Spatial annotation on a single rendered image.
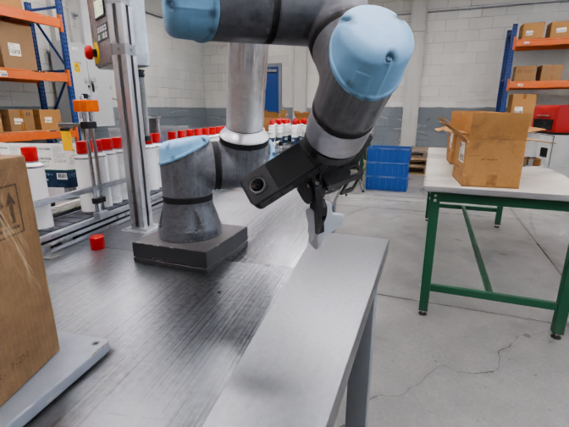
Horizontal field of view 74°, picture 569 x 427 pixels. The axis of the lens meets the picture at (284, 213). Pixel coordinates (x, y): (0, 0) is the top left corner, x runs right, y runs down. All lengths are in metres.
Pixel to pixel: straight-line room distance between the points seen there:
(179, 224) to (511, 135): 1.73
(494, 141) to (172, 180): 1.69
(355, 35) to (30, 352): 0.52
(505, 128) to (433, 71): 6.35
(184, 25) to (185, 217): 0.54
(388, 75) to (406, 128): 8.04
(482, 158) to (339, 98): 1.83
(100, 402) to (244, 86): 0.61
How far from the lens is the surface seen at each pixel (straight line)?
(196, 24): 0.41
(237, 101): 0.85
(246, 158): 0.87
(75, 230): 1.14
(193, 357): 0.59
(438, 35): 8.55
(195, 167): 0.86
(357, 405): 1.26
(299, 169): 0.49
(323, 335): 0.62
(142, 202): 1.15
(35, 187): 1.09
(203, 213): 0.89
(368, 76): 0.37
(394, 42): 0.37
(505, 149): 2.20
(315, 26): 0.43
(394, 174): 5.72
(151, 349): 0.62
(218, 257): 0.86
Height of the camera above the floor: 1.17
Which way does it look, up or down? 16 degrees down
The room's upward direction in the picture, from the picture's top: straight up
